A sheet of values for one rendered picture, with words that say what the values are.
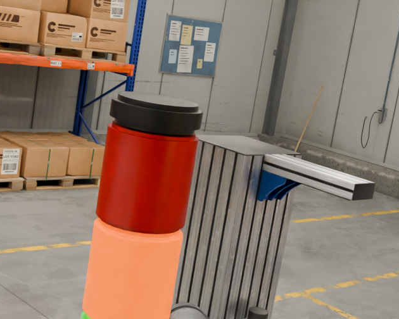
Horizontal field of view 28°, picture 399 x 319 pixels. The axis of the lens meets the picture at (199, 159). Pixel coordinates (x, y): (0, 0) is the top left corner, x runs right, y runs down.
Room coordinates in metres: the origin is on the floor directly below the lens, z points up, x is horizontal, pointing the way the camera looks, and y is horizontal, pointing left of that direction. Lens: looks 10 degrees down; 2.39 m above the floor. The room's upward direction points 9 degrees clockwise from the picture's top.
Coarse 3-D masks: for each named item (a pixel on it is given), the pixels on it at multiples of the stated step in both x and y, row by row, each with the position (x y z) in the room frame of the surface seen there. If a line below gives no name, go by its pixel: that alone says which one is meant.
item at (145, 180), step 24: (120, 144) 0.41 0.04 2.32; (144, 144) 0.40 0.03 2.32; (168, 144) 0.40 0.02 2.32; (192, 144) 0.42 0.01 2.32; (120, 168) 0.41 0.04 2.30; (144, 168) 0.40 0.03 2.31; (168, 168) 0.40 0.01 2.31; (192, 168) 0.42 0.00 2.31; (120, 192) 0.40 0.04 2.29; (144, 192) 0.40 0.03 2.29; (168, 192) 0.41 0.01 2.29; (120, 216) 0.40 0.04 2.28; (144, 216) 0.40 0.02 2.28; (168, 216) 0.41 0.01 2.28
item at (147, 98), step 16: (128, 96) 0.42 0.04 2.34; (144, 96) 0.43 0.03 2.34; (160, 96) 0.44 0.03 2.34; (112, 112) 0.42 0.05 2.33; (128, 112) 0.41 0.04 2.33; (144, 112) 0.40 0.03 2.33; (160, 112) 0.40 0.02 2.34; (176, 112) 0.41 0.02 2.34; (192, 112) 0.42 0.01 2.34; (144, 128) 0.41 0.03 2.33; (160, 128) 0.41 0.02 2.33; (176, 128) 0.41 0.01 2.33; (192, 128) 0.41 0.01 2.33
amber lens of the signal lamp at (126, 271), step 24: (96, 240) 0.41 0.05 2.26; (120, 240) 0.40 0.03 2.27; (144, 240) 0.40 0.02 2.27; (168, 240) 0.41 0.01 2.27; (96, 264) 0.41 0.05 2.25; (120, 264) 0.40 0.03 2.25; (144, 264) 0.40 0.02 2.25; (168, 264) 0.41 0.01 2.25; (96, 288) 0.41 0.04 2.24; (120, 288) 0.40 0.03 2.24; (144, 288) 0.40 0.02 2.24; (168, 288) 0.41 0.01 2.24; (96, 312) 0.41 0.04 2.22; (120, 312) 0.40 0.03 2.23; (144, 312) 0.40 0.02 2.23; (168, 312) 0.42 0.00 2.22
